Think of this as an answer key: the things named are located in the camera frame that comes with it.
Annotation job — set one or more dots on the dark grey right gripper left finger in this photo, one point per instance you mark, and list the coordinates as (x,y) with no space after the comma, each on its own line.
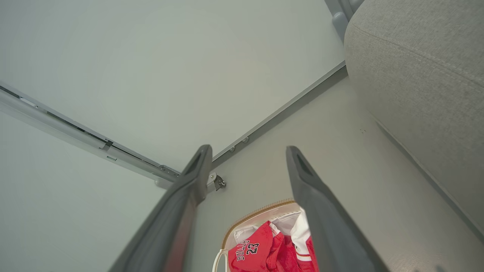
(177,211)

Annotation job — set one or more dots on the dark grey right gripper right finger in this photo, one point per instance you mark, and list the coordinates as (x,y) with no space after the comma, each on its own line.
(325,223)

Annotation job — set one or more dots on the red and white Bulls jersey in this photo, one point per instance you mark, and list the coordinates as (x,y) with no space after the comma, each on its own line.
(264,253)

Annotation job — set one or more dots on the wicker basket with white liner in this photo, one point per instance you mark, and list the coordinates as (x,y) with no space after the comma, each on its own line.
(257,214)

